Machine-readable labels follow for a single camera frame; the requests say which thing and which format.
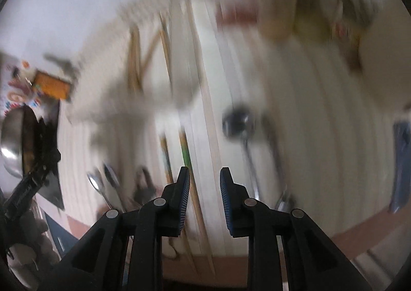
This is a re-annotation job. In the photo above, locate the blue object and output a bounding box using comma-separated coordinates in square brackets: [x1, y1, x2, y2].
[388, 120, 411, 214]

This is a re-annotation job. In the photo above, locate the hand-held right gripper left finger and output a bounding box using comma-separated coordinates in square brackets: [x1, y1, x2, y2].
[42, 167, 191, 291]

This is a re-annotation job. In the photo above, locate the dark grey utensil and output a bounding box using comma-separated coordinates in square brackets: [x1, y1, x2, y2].
[132, 165, 156, 210]

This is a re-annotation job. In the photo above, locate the long pale wooden chopstick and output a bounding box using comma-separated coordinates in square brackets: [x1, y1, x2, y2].
[181, 0, 216, 274]

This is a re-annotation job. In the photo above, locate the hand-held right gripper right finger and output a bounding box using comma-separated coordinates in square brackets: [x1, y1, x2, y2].
[220, 167, 370, 291]

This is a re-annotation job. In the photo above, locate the colourful printed packet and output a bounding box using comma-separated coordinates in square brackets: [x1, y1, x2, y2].
[0, 59, 43, 116]

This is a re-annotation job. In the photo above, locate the brown chopstick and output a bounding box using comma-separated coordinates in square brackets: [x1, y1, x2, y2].
[158, 133, 176, 186]

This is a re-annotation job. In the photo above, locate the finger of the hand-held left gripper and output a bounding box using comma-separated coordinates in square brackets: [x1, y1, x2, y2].
[3, 148, 61, 219]

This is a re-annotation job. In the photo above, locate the orange box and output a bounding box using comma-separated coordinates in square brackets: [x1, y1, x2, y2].
[31, 70, 73, 101]

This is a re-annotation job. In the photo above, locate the green chopstick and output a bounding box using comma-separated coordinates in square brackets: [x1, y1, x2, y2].
[178, 127, 194, 177]

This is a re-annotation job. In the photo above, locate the steel spoon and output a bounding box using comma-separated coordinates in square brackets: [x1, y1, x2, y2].
[86, 173, 113, 211]
[103, 162, 125, 211]

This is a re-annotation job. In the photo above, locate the white striped table mat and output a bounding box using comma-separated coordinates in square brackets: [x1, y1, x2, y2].
[58, 0, 408, 259]

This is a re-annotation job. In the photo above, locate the steel bowl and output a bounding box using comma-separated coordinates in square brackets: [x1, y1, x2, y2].
[0, 106, 36, 180]

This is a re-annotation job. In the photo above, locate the steel ladle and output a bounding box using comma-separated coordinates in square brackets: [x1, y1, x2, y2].
[221, 104, 261, 203]

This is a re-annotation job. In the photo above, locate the person's left hand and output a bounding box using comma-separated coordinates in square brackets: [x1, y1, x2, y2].
[6, 209, 61, 280]

